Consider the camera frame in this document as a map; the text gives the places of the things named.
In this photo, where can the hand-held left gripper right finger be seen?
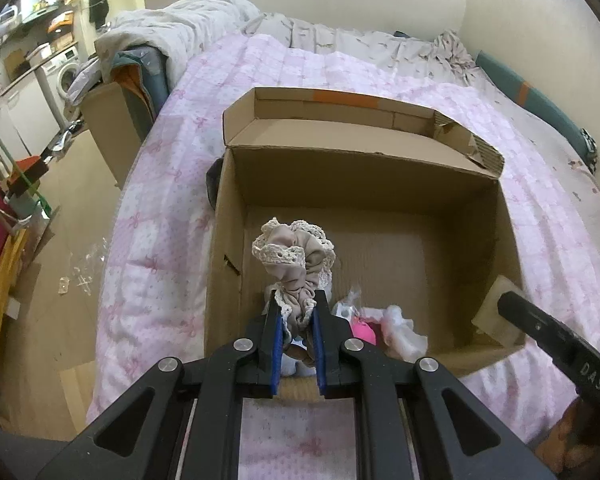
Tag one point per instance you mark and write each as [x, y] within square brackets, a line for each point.
[320, 355]

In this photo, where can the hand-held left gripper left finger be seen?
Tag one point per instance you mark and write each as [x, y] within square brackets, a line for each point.
[276, 355]

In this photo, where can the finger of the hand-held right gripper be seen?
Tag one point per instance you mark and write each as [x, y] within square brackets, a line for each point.
[530, 317]

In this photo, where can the pink plush ball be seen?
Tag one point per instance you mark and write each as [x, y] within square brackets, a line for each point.
[364, 332]

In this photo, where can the beige lace scrunchie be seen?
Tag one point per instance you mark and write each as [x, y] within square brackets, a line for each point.
[292, 255]

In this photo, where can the cardboard box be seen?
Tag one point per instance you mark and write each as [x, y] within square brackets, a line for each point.
[380, 230]

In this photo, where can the person's right hand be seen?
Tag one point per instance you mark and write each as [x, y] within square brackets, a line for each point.
[570, 440]

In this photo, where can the black cloth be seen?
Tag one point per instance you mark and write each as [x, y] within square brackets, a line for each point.
[214, 185]

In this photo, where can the clear plastic bag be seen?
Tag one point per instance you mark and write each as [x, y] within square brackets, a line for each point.
[85, 270]

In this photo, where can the teal pillow with orange stripe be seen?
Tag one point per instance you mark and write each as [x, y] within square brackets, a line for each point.
[530, 95]

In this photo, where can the large cardboard carton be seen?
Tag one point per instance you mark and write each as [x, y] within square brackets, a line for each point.
[107, 130]

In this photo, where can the yellow wooden rack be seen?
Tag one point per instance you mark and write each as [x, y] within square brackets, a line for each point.
[7, 265]

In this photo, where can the teal and orange blanket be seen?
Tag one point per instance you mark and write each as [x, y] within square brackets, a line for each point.
[140, 80]

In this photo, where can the orange and black box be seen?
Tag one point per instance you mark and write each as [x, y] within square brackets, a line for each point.
[27, 175]

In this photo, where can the grey floral duvet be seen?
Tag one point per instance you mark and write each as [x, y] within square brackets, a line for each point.
[190, 25]

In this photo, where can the white washing machine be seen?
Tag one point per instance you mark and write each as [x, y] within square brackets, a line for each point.
[66, 80]

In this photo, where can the white cabinet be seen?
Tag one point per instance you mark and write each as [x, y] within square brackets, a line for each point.
[22, 115]

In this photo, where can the black hanging garment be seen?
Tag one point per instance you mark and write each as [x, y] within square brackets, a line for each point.
[99, 7]

